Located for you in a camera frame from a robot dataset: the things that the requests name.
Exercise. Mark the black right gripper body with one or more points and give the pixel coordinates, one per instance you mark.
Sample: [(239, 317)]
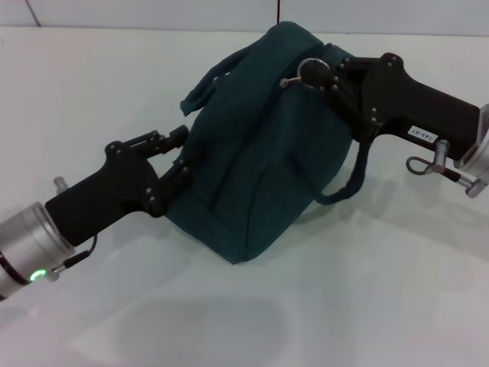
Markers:
[(412, 103)]

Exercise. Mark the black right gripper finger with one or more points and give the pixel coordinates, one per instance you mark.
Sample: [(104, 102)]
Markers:
[(349, 103), (344, 70)]

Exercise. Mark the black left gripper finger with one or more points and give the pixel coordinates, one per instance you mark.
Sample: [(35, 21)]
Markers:
[(160, 142), (177, 179)]

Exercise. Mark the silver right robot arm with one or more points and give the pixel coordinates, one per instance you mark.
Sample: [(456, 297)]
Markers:
[(477, 153)]

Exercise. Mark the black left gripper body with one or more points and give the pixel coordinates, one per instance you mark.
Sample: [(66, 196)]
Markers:
[(103, 191)]

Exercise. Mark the dark teal fabric lunch bag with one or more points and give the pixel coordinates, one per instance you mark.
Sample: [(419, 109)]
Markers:
[(260, 160)]

